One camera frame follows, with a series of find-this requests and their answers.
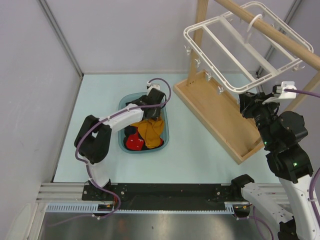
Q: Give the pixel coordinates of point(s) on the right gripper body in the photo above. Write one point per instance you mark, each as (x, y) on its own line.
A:
(264, 113)

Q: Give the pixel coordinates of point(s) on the white plastic clip hanger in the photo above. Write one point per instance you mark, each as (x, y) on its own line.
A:
(240, 22)

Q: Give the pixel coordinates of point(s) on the mustard yellow sock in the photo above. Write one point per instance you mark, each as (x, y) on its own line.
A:
(150, 130)

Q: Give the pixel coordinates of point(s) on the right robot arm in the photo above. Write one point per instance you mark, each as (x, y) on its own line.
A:
(281, 134)

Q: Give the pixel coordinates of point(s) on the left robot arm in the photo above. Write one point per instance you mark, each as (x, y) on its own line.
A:
(92, 142)

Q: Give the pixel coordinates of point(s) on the wooden hanger stand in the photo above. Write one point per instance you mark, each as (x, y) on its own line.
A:
(215, 106)

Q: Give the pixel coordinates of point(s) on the blue plastic sock basin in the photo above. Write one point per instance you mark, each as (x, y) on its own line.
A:
(164, 136)

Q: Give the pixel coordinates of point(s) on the red sock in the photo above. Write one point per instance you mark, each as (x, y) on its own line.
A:
(134, 142)

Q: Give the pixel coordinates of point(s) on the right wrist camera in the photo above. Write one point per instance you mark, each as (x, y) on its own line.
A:
(279, 92)

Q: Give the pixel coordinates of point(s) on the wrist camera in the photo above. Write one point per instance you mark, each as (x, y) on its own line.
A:
(279, 92)
(153, 86)

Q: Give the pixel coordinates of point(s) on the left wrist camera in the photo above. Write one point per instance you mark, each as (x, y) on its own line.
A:
(153, 86)

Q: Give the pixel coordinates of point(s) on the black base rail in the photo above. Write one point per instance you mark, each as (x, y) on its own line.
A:
(174, 196)

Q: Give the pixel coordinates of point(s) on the aluminium frame post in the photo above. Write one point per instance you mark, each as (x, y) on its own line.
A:
(48, 13)

